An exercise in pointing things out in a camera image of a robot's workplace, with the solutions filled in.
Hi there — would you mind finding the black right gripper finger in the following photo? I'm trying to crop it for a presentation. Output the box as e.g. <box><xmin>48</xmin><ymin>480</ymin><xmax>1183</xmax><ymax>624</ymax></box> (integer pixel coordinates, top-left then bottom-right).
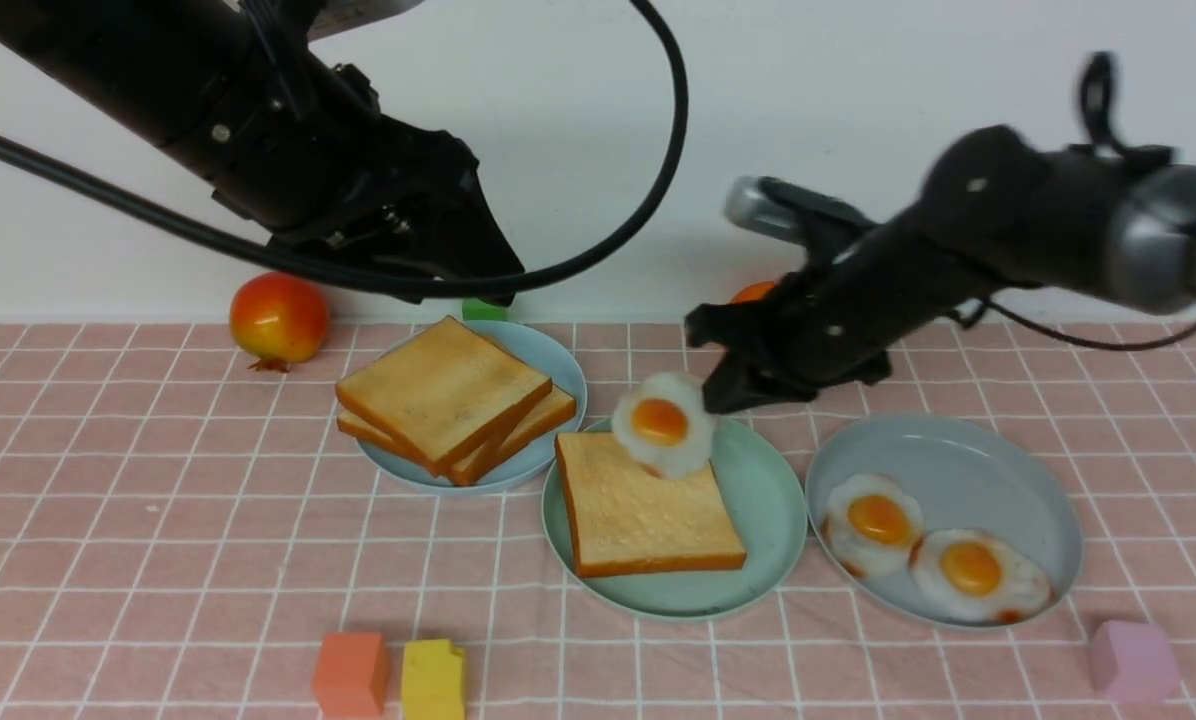
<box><xmin>702</xmin><ymin>344</ymin><xmax>819</xmax><ymax>415</ymax></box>

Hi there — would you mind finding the yellow notched block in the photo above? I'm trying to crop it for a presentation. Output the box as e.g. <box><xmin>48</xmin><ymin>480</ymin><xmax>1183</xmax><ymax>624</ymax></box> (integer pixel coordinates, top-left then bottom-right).
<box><xmin>399</xmin><ymin>639</ymin><xmax>466</xmax><ymax>720</ymax></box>

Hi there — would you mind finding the orange mandarin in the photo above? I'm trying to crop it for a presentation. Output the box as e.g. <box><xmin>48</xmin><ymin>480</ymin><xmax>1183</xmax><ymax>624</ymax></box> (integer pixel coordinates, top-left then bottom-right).
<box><xmin>730</xmin><ymin>281</ymin><xmax>779</xmax><ymax>304</ymax></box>

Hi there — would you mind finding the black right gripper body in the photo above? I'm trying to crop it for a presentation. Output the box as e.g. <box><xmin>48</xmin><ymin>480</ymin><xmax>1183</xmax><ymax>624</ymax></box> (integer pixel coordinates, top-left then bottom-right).
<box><xmin>685</xmin><ymin>208</ymin><xmax>988</xmax><ymax>399</ymax></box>

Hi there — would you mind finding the orange cube block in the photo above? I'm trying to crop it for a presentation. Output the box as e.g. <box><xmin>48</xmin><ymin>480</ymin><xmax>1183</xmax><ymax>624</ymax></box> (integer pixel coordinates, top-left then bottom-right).
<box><xmin>311</xmin><ymin>631</ymin><xmax>391</xmax><ymax>719</ymax></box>

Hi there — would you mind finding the fried egg front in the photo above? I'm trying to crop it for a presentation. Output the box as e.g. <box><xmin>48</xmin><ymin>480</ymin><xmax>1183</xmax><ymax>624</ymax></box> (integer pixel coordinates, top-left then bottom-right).
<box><xmin>908</xmin><ymin>527</ymin><xmax>1052</xmax><ymax>626</ymax></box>

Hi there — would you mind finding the green cube block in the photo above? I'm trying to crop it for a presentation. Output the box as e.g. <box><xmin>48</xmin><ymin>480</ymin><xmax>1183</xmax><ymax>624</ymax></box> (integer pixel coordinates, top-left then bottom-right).
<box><xmin>460</xmin><ymin>299</ymin><xmax>508</xmax><ymax>322</ymax></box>

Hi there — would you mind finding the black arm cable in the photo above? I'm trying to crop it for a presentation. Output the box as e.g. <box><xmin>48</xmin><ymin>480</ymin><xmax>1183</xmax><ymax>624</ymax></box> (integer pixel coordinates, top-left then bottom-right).
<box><xmin>953</xmin><ymin>50</ymin><xmax>1196</xmax><ymax>353</ymax></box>
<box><xmin>0</xmin><ymin>0</ymin><xmax>690</xmax><ymax>299</ymax></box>

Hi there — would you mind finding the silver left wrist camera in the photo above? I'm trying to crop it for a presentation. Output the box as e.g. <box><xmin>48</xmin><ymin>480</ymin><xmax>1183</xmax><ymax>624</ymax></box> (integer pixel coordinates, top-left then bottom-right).
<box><xmin>306</xmin><ymin>0</ymin><xmax>423</xmax><ymax>41</ymax></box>

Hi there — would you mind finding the fried egg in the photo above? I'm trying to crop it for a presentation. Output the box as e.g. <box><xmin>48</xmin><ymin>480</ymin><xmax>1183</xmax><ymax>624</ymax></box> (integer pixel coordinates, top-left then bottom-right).
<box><xmin>908</xmin><ymin>527</ymin><xmax>1052</xmax><ymax>626</ymax></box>
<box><xmin>611</xmin><ymin>372</ymin><xmax>718</xmax><ymax>478</ymax></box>
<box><xmin>819</xmin><ymin>472</ymin><xmax>925</xmax><ymax>580</ymax></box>

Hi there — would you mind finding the pink house block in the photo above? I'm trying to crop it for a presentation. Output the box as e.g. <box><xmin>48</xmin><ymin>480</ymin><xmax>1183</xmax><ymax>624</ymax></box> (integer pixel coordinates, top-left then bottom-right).
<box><xmin>1087</xmin><ymin>620</ymin><xmax>1180</xmax><ymax>704</ymax></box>

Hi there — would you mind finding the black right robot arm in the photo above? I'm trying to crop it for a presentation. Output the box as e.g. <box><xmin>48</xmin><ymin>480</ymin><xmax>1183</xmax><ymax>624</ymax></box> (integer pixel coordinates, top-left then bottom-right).
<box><xmin>685</xmin><ymin>126</ymin><xmax>1196</xmax><ymax>414</ymax></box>

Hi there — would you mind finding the grey blue egg plate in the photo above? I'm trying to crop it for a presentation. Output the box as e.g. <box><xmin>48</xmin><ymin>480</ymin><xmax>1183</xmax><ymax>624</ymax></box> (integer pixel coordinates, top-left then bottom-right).
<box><xmin>804</xmin><ymin>415</ymin><xmax>1086</xmax><ymax>631</ymax></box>

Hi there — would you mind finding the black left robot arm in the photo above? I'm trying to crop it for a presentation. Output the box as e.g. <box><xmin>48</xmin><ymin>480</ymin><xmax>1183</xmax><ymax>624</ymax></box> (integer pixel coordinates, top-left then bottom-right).
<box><xmin>0</xmin><ymin>1</ymin><xmax>524</xmax><ymax>304</ymax></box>

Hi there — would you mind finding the toast slice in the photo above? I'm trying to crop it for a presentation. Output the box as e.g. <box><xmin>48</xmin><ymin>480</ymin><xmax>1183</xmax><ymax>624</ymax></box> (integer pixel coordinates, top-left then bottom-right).
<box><xmin>336</xmin><ymin>316</ymin><xmax>554</xmax><ymax>487</ymax></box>
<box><xmin>336</xmin><ymin>410</ymin><xmax>432</xmax><ymax>480</ymax></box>
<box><xmin>554</xmin><ymin>432</ymin><xmax>748</xmax><ymax>579</ymax></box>
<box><xmin>435</xmin><ymin>322</ymin><xmax>584</xmax><ymax>487</ymax></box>

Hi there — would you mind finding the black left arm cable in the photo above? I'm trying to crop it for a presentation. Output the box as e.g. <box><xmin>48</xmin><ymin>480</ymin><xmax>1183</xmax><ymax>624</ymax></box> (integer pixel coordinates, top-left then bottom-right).
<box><xmin>0</xmin><ymin>0</ymin><xmax>690</xmax><ymax>299</ymax></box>

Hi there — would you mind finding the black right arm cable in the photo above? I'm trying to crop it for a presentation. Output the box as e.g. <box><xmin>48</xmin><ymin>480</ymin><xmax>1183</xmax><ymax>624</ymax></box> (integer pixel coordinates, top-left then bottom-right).
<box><xmin>953</xmin><ymin>50</ymin><xmax>1196</xmax><ymax>353</ymax></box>

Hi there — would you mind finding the pink checkered tablecloth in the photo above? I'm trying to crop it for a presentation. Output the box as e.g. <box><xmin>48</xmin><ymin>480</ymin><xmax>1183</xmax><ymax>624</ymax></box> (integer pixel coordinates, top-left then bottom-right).
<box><xmin>0</xmin><ymin>324</ymin><xmax>1196</xmax><ymax>719</ymax></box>

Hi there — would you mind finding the red yellow pomegranate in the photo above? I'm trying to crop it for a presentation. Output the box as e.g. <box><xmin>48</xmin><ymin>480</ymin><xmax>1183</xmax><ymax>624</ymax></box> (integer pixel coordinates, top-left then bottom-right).
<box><xmin>228</xmin><ymin>271</ymin><xmax>330</xmax><ymax>373</ymax></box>

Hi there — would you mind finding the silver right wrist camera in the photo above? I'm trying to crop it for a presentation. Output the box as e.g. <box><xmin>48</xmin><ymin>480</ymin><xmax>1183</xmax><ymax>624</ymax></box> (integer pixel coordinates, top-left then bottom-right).
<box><xmin>724</xmin><ymin>176</ymin><xmax>874</xmax><ymax>251</ymax></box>

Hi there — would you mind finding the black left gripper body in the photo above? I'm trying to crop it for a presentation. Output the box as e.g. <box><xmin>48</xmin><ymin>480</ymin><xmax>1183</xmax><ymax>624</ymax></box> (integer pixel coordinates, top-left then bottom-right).
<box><xmin>210</xmin><ymin>61</ymin><xmax>480</xmax><ymax>236</ymax></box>

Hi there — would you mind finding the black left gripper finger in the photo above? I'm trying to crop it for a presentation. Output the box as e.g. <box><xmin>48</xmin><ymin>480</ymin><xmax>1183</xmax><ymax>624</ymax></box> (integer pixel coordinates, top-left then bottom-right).
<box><xmin>268</xmin><ymin>184</ymin><xmax>525</xmax><ymax>304</ymax></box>

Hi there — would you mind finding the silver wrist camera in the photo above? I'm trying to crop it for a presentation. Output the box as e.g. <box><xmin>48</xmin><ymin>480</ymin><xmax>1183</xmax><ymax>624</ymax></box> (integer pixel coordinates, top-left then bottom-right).
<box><xmin>724</xmin><ymin>176</ymin><xmax>874</xmax><ymax>251</ymax></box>
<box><xmin>306</xmin><ymin>0</ymin><xmax>423</xmax><ymax>41</ymax></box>

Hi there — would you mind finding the green centre plate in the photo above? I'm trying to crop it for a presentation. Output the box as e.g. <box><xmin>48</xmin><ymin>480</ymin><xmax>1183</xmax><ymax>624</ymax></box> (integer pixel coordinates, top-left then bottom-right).
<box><xmin>541</xmin><ymin>419</ymin><xmax>808</xmax><ymax>623</ymax></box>

